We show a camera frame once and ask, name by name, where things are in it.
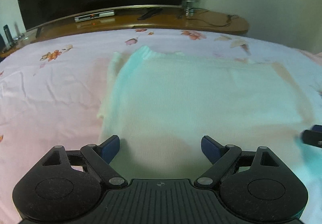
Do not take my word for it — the white knitted garment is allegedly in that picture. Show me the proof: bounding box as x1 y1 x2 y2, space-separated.
99 46 321 185

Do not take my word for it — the pink pillow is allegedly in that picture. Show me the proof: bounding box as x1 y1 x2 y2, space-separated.
301 51 322 66

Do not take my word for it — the pink floral bed sheet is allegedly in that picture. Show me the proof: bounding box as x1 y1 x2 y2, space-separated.
1 29 321 223

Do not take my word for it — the wooden tv console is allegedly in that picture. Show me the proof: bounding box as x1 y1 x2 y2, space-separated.
1 7 249 59

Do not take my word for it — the silver set-top box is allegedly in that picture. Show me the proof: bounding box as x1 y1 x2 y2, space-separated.
74 10 115 23

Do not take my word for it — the black remote control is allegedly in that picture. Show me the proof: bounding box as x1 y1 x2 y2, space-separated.
137 8 163 21

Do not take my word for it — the black power cable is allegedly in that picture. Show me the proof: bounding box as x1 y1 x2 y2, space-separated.
176 7 240 28

